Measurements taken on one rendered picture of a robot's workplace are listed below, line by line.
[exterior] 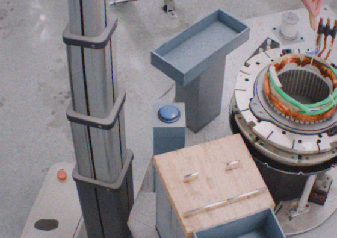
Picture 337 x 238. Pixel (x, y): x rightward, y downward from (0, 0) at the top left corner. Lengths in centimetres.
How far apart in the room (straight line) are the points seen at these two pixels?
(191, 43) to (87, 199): 57
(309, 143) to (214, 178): 22
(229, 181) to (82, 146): 52
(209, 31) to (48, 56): 159
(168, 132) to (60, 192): 91
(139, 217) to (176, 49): 42
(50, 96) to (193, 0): 99
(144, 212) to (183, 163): 30
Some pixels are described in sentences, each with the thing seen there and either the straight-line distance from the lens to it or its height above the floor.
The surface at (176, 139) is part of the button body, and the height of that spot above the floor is 99.
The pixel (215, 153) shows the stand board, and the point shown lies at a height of 106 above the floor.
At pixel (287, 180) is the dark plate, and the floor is 78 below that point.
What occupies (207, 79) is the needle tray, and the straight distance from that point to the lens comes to 158.
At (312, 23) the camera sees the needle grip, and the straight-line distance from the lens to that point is 126.
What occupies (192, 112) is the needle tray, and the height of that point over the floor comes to 85.
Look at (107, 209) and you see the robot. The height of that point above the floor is 54.
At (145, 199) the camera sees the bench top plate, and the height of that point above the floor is 78.
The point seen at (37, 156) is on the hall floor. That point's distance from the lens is 268.
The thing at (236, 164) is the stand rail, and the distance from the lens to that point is 127.
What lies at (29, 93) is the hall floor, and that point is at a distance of 294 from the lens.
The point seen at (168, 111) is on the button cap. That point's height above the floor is 104.
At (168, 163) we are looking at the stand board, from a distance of 127.
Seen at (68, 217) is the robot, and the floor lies 26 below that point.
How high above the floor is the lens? 208
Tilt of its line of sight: 48 degrees down
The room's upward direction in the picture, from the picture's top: 1 degrees clockwise
